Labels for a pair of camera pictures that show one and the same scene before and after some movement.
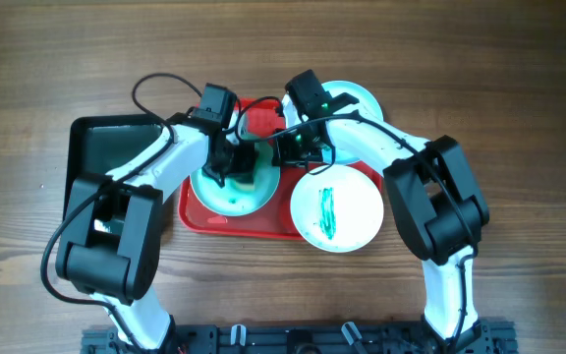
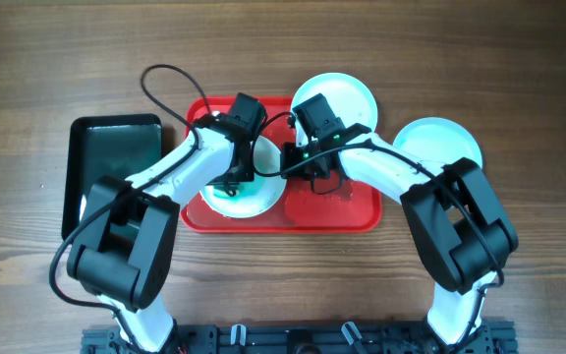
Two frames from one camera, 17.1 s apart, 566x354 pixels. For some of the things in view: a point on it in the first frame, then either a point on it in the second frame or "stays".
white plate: (230, 199) stays
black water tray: (100, 145) stays
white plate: (338, 209) → (440, 141)
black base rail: (492, 336) stays
